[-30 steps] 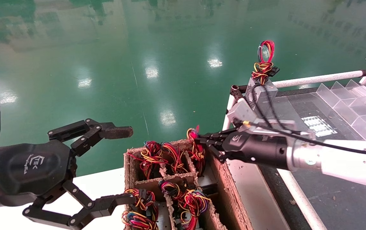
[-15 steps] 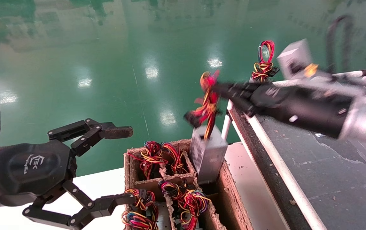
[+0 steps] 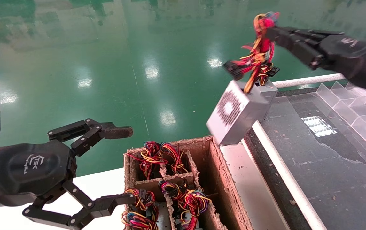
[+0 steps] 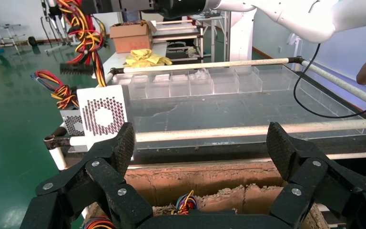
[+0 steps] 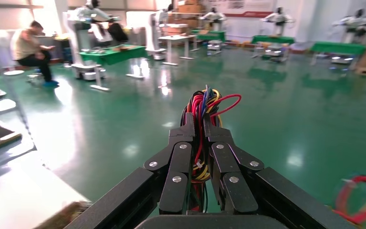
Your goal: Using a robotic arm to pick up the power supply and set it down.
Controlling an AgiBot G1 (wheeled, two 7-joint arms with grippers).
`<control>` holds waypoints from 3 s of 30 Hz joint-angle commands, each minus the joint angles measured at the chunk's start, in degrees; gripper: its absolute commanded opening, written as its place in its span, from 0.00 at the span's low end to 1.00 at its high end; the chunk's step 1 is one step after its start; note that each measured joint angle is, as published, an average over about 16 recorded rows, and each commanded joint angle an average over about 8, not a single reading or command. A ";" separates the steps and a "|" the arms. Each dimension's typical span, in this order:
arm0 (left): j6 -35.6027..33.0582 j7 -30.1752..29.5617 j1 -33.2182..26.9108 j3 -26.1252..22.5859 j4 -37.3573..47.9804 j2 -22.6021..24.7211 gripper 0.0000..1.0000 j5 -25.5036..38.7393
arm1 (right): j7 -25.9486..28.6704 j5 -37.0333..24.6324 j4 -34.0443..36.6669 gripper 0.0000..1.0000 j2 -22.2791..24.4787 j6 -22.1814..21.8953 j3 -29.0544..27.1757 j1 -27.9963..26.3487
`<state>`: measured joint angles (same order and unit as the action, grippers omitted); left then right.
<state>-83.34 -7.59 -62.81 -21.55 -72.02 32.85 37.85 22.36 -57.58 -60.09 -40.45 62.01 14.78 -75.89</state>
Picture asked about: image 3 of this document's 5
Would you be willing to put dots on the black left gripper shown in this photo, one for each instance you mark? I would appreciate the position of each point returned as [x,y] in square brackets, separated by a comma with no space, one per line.
[26,172]

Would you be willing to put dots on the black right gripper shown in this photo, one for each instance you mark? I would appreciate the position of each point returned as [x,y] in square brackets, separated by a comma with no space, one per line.
[358,60]

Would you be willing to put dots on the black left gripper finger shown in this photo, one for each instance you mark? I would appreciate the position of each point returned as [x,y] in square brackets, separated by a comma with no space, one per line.
[115,132]

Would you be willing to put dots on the clear acrylic divider tray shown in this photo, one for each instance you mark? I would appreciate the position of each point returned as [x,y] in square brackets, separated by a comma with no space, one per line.
[362,127]

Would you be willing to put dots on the brown pulp divider box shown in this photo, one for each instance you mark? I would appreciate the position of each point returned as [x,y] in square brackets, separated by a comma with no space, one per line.
[214,179]

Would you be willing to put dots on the dark conveyor belt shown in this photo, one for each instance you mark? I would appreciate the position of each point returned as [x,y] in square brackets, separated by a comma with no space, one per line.
[330,179]

